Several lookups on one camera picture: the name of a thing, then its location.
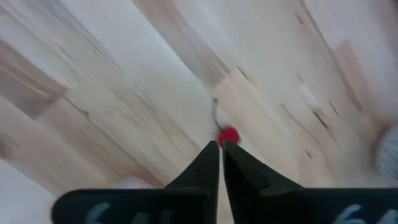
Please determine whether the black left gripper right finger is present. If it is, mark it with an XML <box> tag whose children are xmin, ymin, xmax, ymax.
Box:
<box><xmin>223</xmin><ymin>141</ymin><xmax>398</xmax><ymax>224</ymax></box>

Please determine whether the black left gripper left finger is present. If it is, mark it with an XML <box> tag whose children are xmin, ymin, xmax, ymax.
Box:
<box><xmin>51</xmin><ymin>140</ymin><xmax>220</xmax><ymax>224</ymax></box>

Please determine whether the red toy cherry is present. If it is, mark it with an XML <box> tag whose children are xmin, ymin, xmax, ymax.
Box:
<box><xmin>212</xmin><ymin>98</ymin><xmax>241</xmax><ymax>149</ymax></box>

